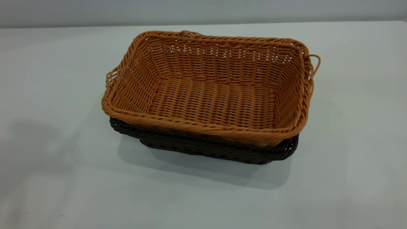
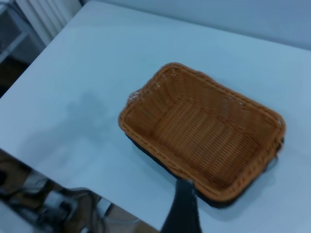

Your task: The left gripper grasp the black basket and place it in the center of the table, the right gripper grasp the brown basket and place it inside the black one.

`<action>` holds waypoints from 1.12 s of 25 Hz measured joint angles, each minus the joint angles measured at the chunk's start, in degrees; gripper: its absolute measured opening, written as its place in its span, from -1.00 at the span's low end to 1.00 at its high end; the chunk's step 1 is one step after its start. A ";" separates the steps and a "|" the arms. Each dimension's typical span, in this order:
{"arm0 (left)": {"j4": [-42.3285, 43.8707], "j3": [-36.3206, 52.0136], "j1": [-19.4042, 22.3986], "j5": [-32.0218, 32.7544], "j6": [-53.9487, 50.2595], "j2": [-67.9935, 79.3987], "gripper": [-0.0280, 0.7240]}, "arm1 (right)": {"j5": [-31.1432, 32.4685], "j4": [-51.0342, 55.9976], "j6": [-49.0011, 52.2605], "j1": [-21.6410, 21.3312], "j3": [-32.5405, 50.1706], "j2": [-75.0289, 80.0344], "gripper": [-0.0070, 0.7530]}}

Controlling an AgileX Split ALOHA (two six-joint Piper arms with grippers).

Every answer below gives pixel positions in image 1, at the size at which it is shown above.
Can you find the black woven plastic basket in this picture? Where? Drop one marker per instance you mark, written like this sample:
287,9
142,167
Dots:
203,146

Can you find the orange woven plastic basket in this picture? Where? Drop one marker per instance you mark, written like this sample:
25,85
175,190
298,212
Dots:
210,92

